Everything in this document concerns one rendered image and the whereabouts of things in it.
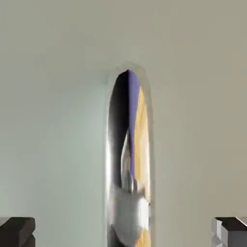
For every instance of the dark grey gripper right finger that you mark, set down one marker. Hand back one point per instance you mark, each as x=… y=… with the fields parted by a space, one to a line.
x=231 y=233

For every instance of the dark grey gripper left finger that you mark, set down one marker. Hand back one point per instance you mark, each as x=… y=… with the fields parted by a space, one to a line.
x=17 y=231

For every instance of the pale grey painted drawer front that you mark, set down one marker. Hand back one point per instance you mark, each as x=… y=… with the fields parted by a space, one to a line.
x=57 y=96

